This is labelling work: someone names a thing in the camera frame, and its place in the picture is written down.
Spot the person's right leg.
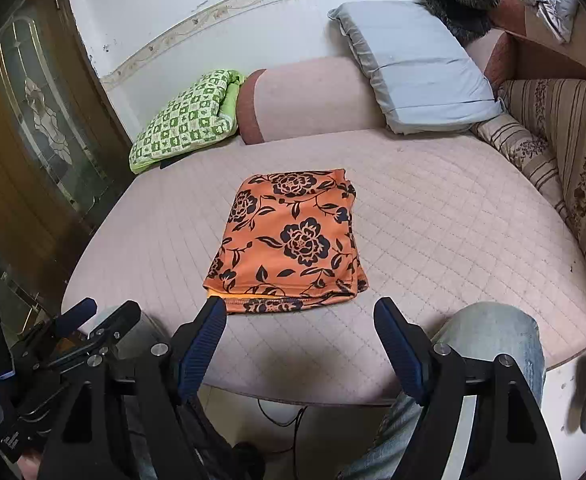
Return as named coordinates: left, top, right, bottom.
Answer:
left=338, top=302, right=546, bottom=480

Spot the green checkered folded blanket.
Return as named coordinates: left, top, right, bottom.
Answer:
left=129, top=70, right=246, bottom=175

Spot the brown sofa armrest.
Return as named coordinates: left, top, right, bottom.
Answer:
left=483, top=0, right=586, bottom=83

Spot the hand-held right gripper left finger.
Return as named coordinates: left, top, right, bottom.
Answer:
left=38, top=296, right=228, bottom=480

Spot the striped floral cushion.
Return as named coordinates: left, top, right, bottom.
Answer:
left=470, top=114, right=571, bottom=221

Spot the black cable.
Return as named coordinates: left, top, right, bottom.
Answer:
left=258, top=397, right=309, bottom=428

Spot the orange floral shirt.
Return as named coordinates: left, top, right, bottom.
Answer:
left=204, top=170, right=370, bottom=315

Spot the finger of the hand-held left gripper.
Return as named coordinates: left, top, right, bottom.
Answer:
left=10, top=297, right=98, bottom=361
left=48, top=301, right=142, bottom=376

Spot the light blue pillow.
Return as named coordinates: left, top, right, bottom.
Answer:
left=328, top=1, right=504, bottom=136

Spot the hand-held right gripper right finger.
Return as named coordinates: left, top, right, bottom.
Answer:
left=373, top=297, right=561, bottom=480

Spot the pink bolster cushion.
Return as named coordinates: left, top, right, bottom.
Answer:
left=237, top=56, right=386, bottom=146

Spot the grey crumpled cloth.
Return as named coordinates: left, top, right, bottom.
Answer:
left=520, top=0, right=580, bottom=43

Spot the wooden door with glass panel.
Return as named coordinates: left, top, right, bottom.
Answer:
left=0, top=0, right=134, bottom=311

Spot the striped floral sofa backrest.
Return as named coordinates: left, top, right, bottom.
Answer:
left=498, top=79, right=586, bottom=311

